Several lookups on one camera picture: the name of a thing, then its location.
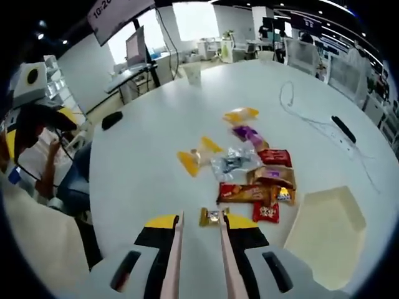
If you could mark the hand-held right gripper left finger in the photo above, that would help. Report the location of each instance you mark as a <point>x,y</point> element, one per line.
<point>149,249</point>

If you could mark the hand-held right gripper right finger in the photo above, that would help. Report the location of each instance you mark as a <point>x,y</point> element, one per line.
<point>252,246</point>

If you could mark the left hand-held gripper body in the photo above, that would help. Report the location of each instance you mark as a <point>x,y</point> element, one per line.
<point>23,90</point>

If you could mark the pink food tongs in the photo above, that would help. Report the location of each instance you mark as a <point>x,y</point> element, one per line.
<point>176,249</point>

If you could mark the red white-print food packet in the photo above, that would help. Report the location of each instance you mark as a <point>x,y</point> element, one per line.
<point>266,211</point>

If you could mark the small gold food packet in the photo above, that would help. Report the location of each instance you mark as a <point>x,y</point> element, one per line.
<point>213,216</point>

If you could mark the long red-brown food packet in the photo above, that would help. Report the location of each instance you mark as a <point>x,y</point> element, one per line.
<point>243,193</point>

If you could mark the small gold candy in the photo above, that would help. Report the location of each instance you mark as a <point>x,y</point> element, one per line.
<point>284,196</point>

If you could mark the cream rectangular container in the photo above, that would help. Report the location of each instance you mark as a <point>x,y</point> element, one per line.
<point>327,233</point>

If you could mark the clear silver food packet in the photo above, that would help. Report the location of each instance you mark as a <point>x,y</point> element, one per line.
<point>232,162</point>

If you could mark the red food bar packet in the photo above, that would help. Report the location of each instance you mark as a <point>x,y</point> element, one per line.
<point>275,157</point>

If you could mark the yellow-ended clear food packet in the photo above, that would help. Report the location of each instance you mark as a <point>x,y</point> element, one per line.
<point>199,154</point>
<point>240,114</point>

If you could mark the purple food packet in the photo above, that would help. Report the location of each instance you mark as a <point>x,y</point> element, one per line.
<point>247,132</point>

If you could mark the white storage shelf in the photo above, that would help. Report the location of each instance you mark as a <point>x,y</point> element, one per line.
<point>54,81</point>

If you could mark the black oval pouch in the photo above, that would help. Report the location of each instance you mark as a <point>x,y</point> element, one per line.
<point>112,120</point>

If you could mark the blue office chair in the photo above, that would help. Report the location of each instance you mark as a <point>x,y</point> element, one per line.
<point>74,180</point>

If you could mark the desktop monitor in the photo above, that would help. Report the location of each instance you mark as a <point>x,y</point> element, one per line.
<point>136,46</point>

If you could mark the black screen stand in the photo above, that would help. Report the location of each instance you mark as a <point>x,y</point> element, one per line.
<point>155,74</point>

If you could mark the large display screen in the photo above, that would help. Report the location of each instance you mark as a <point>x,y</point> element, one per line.
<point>118,15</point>

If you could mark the black oblong device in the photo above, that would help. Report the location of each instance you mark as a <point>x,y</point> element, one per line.
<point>343,128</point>

